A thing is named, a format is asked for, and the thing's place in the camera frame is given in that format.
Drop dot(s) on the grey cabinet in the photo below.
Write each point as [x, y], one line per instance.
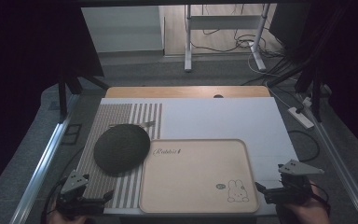
[122, 29]

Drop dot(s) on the black stand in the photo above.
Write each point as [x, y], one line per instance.
[63, 96]
[315, 90]

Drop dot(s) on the grey striped placemat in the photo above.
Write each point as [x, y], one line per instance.
[118, 118]

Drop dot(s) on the white power strip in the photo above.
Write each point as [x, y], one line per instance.
[300, 117]

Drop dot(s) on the beige tray with rabbit print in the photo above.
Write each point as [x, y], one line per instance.
[199, 177]

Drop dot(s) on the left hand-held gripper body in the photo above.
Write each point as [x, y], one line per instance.
[74, 182]

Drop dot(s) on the person's right hand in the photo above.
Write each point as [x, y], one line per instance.
[307, 211]

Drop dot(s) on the white board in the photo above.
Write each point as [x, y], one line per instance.
[223, 119]

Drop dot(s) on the person's left hand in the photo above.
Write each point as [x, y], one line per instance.
[62, 219]

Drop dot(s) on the wooden table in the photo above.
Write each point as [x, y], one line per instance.
[186, 92]

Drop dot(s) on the dark round plate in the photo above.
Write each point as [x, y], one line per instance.
[121, 148]

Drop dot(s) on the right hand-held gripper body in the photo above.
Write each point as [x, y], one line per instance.
[295, 183]

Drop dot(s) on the aluminium rail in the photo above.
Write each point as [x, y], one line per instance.
[40, 168]
[341, 155]

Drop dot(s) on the white metal stand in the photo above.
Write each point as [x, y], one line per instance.
[189, 40]

